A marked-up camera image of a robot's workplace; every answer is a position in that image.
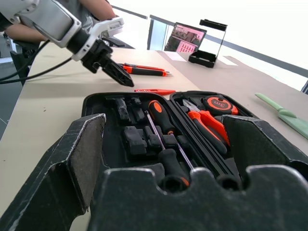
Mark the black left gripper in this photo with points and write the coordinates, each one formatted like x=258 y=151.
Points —
x=97 y=54

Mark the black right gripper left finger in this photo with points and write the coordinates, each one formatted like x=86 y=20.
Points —
x=48 y=168

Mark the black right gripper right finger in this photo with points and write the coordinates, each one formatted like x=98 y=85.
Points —
x=262 y=144

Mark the pale green plastic tool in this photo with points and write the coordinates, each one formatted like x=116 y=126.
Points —
x=286 y=114

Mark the black plastic tool case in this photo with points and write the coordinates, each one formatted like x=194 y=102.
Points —
x=134 y=144

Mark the orange black utility knife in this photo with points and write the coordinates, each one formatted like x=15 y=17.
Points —
x=144 y=71

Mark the red slim screwdriver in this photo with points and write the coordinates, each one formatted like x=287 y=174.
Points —
x=146 y=67

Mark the red tester pen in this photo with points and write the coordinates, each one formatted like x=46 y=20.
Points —
x=154 y=91

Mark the orange black thick screwdriver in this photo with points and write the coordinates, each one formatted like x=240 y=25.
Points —
x=161 y=115

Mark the orange black tape measure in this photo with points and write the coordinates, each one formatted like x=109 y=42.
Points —
x=220 y=104

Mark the white paper sheet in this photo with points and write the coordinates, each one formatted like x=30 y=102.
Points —
x=175 y=56

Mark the person's grey shirt torso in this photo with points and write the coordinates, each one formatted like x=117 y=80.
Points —
x=84 y=14

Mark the laptop with pink screen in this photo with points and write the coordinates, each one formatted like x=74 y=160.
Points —
x=186 y=38

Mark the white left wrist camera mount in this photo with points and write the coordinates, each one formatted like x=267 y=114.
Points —
x=106 y=25

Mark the black frame stand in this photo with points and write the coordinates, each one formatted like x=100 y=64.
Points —
x=203 y=59

